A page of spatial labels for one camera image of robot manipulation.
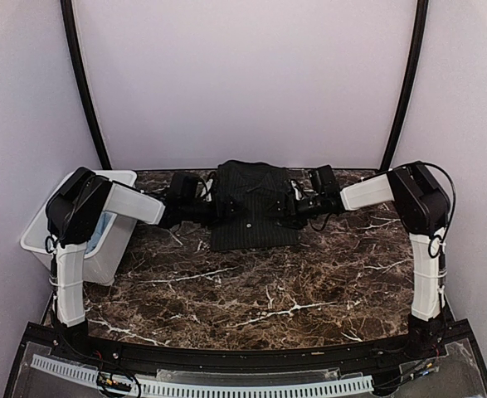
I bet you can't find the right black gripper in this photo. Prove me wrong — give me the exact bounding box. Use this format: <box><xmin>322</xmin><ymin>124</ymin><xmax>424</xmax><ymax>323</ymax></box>
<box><xmin>263</xmin><ymin>193</ymin><xmax>326</xmax><ymax>229</ymax></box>

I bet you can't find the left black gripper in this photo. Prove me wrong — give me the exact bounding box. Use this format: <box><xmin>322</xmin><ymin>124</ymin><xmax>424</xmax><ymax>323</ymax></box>
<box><xmin>182</xmin><ymin>193</ymin><xmax>246</xmax><ymax>229</ymax></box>

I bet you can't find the black pinstriped shirt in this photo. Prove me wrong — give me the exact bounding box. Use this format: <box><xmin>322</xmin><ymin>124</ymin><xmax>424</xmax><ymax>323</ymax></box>
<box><xmin>210</xmin><ymin>160</ymin><xmax>299</xmax><ymax>252</ymax></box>

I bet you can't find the light blue garment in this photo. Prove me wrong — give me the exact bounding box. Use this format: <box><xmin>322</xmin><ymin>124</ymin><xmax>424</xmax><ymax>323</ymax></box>
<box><xmin>86</xmin><ymin>212</ymin><xmax>111</xmax><ymax>254</ymax></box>

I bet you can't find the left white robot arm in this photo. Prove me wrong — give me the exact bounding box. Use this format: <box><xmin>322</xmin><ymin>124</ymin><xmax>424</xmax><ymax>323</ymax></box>
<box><xmin>45</xmin><ymin>167</ymin><xmax>235</xmax><ymax>328</ymax></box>

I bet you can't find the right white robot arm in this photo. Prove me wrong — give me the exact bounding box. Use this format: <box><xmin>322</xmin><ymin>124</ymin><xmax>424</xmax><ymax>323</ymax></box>
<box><xmin>265</xmin><ymin>161</ymin><xmax>456</xmax><ymax>326</ymax></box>

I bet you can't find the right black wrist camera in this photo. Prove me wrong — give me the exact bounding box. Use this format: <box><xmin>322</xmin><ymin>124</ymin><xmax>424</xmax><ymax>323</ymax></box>
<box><xmin>308</xmin><ymin>165</ymin><xmax>340</xmax><ymax>196</ymax></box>

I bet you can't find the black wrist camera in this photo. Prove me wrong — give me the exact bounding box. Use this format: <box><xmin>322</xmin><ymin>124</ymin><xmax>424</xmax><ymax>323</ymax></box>
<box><xmin>168</xmin><ymin>172</ymin><xmax>200</xmax><ymax>203</ymax></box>
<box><xmin>308</xmin><ymin>165</ymin><xmax>340</xmax><ymax>196</ymax></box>

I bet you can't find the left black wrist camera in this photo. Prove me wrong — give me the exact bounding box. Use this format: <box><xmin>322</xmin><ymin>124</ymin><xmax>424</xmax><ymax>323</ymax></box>
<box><xmin>168</xmin><ymin>172</ymin><xmax>200</xmax><ymax>203</ymax></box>

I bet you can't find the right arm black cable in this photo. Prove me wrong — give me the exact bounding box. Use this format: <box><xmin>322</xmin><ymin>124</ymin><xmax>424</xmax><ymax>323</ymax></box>
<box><xmin>416</xmin><ymin>161</ymin><xmax>459</xmax><ymax>260</ymax></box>

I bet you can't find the white slotted cable duct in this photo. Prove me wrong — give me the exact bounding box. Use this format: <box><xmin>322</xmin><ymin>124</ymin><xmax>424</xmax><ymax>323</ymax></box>
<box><xmin>31</xmin><ymin>355</ymin><xmax>373</xmax><ymax>398</ymax></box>

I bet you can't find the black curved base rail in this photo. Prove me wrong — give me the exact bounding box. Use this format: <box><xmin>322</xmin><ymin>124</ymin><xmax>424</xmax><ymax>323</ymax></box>
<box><xmin>4</xmin><ymin>320</ymin><xmax>487</xmax><ymax>397</ymax></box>

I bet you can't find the right black frame post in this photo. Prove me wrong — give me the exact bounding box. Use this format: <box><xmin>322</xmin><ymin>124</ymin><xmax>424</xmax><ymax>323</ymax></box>
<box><xmin>379</xmin><ymin>0</ymin><xmax>429</xmax><ymax>172</ymax></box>

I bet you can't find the black frame post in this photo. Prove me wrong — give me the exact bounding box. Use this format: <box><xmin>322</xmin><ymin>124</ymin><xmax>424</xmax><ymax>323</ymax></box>
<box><xmin>379</xmin><ymin>0</ymin><xmax>429</xmax><ymax>172</ymax></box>
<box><xmin>60</xmin><ymin>0</ymin><xmax>112</xmax><ymax>170</ymax></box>

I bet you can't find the left black frame post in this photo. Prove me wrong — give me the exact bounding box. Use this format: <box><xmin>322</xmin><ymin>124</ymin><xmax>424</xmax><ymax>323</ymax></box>
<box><xmin>60</xmin><ymin>0</ymin><xmax>112</xmax><ymax>170</ymax></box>

